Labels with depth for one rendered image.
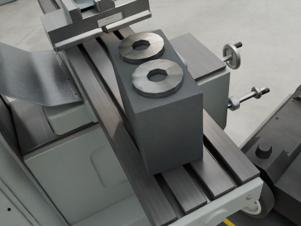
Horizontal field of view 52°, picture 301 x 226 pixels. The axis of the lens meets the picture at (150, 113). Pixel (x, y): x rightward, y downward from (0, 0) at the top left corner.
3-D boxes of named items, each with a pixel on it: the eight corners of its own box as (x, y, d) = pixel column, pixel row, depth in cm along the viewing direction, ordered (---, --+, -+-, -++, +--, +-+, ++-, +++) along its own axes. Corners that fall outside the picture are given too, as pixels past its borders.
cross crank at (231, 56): (230, 57, 143) (232, 35, 135) (247, 71, 135) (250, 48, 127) (201, 69, 140) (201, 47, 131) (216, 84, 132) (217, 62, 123)
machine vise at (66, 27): (135, 0, 116) (130, -30, 108) (153, 16, 106) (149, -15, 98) (45, 32, 108) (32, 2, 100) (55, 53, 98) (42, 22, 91)
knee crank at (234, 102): (263, 87, 140) (265, 77, 136) (273, 95, 136) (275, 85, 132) (222, 106, 135) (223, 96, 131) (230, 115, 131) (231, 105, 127)
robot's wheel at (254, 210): (270, 217, 106) (280, 187, 91) (262, 228, 103) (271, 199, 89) (221, 183, 117) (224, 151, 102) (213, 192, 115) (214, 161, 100)
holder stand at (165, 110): (168, 92, 80) (160, 22, 65) (204, 158, 65) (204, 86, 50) (123, 106, 78) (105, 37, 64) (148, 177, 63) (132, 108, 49)
